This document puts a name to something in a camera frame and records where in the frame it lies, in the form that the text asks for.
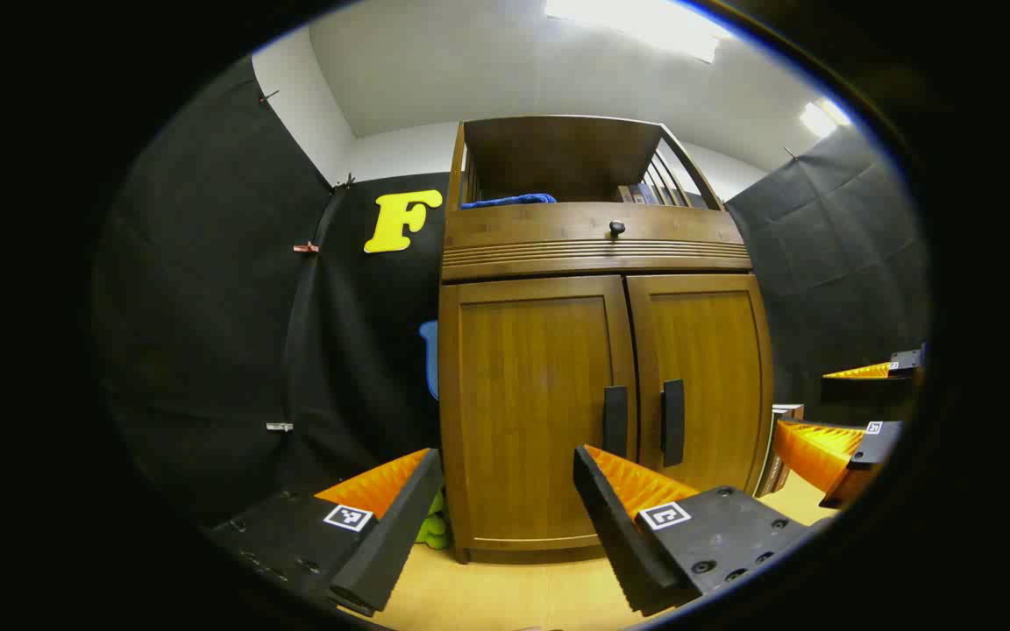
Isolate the small ceiling light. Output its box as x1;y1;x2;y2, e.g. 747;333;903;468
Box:
799;98;852;138

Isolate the wooden shoe cabinet door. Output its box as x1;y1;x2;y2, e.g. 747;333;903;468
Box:
626;273;773;496
439;276;637;549

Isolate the large ceiling light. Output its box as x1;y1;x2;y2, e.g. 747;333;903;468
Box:
544;0;734;64

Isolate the blue cloth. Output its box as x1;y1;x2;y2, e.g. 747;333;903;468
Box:
459;193;558;210

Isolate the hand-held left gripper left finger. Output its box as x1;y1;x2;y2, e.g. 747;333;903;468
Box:
207;447;445;619

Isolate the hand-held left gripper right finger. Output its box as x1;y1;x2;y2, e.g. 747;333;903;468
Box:
573;444;817;617

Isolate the black door handle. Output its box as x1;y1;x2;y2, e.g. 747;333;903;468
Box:
661;379;686;468
603;386;629;459

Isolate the wooden double-door shoe cabinet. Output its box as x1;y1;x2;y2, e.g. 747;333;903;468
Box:
437;115;775;564

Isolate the green toy frog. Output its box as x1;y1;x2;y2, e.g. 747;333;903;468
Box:
416;491;453;551

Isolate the row of books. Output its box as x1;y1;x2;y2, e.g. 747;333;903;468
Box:
616;182;677;207

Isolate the black backdrop cloth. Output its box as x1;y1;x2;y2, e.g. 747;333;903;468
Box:
93;57;931;527

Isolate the wooden cabinet drawer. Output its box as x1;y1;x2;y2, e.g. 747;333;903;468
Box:
441;202;753;281

